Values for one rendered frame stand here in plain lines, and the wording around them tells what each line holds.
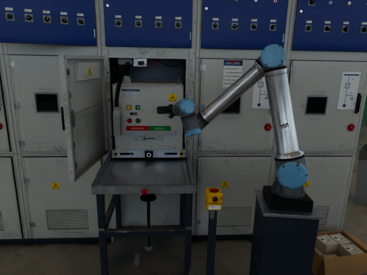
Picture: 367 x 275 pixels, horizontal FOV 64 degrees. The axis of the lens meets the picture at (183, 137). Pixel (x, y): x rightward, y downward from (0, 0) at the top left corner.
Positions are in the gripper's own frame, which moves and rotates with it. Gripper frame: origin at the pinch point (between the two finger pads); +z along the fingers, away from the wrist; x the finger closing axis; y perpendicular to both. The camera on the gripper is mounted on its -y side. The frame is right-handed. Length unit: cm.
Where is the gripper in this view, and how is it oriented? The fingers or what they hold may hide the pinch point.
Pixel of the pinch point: (167, 112)
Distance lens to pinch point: 197.5
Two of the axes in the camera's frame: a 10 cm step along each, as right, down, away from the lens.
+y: 9.5, -0.6, 3.2
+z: -3.2, 0.3, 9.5
